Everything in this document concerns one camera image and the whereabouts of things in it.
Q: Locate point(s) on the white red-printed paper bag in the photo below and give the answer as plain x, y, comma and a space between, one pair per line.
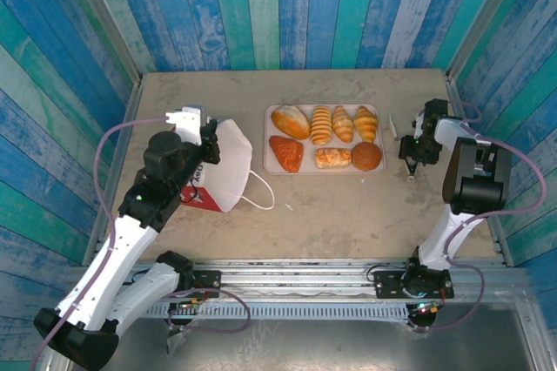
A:
232, 162

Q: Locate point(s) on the round brown bun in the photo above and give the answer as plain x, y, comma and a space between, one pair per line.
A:
366, 156

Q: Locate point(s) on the golden yellow croissant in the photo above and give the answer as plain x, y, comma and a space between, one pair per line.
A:
365, 125

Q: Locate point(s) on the reddish triangular bread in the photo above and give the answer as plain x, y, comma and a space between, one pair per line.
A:
287, 154

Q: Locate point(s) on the short cheese-topped roll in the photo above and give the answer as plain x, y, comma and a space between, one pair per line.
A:
333, 158

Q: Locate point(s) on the brown pale-streaked croissant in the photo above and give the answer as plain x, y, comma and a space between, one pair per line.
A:
343, 125

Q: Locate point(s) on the large oval floured roll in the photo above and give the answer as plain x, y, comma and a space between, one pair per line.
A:
290, 123

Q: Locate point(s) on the ridged caterpillar bread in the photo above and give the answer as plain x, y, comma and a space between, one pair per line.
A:
321, 126

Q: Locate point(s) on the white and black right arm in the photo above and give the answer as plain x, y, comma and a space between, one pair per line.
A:
476, 179

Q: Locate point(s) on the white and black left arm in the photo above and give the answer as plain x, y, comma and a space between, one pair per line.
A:
126, 249

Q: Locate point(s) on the pale pink plastic tray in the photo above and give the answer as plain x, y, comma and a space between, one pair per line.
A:
309, 157

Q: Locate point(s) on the wide black mounting plate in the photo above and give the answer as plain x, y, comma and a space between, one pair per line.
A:
387, 284

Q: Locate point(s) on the small black mounting plate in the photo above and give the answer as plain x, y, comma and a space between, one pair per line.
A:
209, 279

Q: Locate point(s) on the small circuit board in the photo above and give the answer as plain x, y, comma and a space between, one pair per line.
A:
189, 303
426, 308

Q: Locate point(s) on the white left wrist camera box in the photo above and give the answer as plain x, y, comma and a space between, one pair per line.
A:
187, 127

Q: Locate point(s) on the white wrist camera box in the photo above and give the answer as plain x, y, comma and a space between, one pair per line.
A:
187, 127
418, 125

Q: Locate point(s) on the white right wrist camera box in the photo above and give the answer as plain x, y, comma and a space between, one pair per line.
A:
418, 125

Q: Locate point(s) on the aluminium side rail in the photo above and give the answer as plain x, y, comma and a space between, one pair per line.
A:
499, 240
115, 162

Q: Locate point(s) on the aluminium corner post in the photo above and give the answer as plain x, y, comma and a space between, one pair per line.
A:
488, 14
103, 14

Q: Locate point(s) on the aluminium frame beam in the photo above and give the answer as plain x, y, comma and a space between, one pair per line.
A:
296, 279

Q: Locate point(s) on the steel base plate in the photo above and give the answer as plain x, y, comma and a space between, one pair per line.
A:
326, 345

